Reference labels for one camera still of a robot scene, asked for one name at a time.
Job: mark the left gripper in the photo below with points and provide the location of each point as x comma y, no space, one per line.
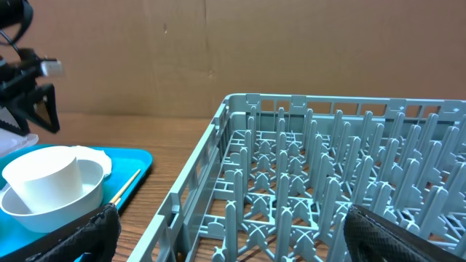
39,104

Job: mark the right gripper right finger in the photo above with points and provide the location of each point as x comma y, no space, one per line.
370,237

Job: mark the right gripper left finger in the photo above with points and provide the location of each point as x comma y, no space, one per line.
96,240

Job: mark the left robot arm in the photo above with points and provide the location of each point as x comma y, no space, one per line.
21,96

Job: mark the grey dishwasher rack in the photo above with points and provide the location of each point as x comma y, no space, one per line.
278,173

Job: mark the grey bowl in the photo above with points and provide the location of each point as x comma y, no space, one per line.
46,222

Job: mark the clear plastic bin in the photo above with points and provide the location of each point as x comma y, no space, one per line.
11,142

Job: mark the white cup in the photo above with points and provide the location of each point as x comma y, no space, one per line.
45,179

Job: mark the teal serving tray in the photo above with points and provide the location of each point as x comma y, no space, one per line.
125,162

